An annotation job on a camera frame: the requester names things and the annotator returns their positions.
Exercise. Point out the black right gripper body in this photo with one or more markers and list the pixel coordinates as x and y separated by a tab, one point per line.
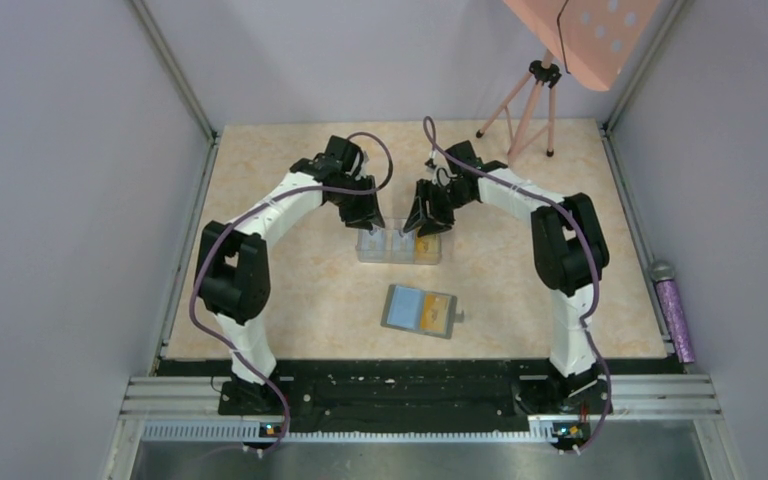
442	201

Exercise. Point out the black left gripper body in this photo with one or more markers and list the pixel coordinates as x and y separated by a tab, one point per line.
354	206

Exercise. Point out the clear plastic card box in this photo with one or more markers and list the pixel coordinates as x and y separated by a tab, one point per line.
393	224

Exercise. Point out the grey card holder wallet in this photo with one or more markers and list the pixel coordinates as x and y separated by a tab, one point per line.
402	309

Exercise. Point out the yellow credit card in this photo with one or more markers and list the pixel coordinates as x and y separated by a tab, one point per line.
434	317

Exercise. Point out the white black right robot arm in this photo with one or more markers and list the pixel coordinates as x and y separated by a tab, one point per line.
569	249

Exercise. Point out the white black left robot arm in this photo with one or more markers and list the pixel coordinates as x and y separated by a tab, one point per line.
232	285

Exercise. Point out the yellow card stack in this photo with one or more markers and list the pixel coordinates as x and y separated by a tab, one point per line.
427	249

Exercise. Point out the pink tripod stand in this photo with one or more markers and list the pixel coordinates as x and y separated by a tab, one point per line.
543	74

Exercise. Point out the pink perforated panel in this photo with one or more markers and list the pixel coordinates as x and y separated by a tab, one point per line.
593	38

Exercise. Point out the purple glitter bottle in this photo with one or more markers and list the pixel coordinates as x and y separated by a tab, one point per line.
663	278

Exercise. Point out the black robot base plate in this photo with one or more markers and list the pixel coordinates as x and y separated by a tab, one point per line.
407	396

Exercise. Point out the aluminium frame rail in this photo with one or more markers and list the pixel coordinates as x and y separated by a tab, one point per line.
187	409

